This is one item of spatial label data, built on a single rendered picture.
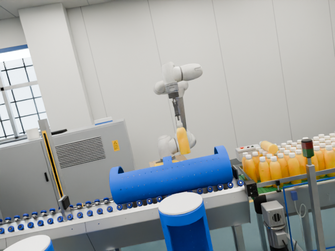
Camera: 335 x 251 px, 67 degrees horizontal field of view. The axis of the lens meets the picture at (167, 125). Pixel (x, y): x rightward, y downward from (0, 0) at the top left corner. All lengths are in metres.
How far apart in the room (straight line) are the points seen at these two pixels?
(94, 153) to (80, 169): 0.29
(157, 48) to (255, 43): 1.86
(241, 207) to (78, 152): 2.27
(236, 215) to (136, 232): 0.75
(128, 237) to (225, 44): 3.92
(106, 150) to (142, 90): 1.61
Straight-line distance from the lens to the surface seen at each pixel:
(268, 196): 1.93
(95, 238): 2.13
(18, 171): 3.82
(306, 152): 1.75
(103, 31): 4.84
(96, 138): 3.48
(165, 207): 1.62
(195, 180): 1.86
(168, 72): 1.76
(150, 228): 2.03
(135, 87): 4.68
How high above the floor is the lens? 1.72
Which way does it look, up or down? 8 degrees down
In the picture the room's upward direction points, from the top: 12 degrees counter-clockwise
